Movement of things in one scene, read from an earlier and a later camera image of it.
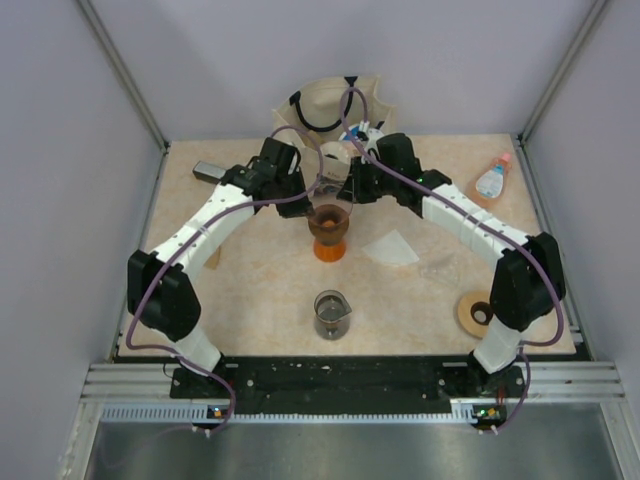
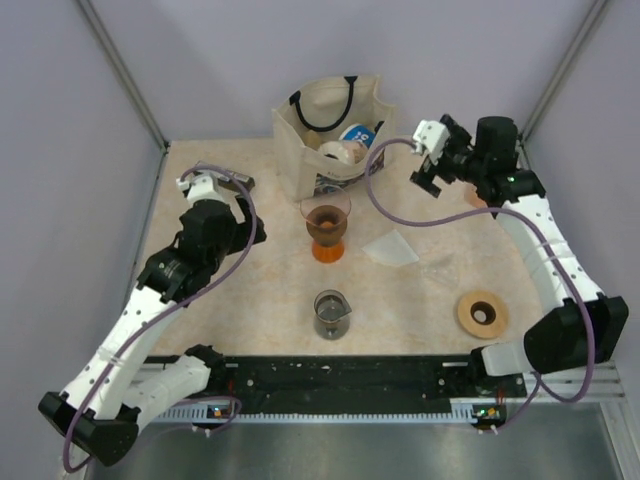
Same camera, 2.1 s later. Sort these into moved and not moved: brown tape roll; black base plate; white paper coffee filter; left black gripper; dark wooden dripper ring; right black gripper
Moved: left black gripper; right black gripper
Not moved: white paper coffee filter; black base plate; dark wooden dripper ring; brown tape roll
